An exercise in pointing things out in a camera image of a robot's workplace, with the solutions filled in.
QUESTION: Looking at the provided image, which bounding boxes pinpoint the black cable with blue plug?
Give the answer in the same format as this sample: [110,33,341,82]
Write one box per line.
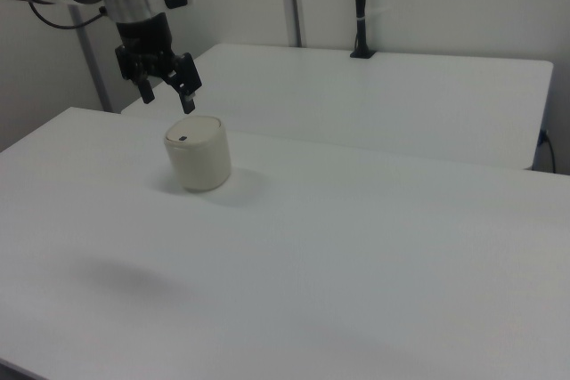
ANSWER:
[537,128,558,174]

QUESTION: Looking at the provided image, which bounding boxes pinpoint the cream trash bin with lid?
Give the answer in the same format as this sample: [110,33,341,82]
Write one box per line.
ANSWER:
[163,115,233,193]

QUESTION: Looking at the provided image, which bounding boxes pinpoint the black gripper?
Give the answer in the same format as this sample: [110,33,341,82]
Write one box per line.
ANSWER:
[114,12,204,116]

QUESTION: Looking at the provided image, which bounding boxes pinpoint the black clamped camera pole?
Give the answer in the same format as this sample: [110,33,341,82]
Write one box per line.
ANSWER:
[348,0,378,61]

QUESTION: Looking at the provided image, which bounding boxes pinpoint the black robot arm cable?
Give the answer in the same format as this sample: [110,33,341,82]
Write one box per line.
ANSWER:
[28,0,110,30]

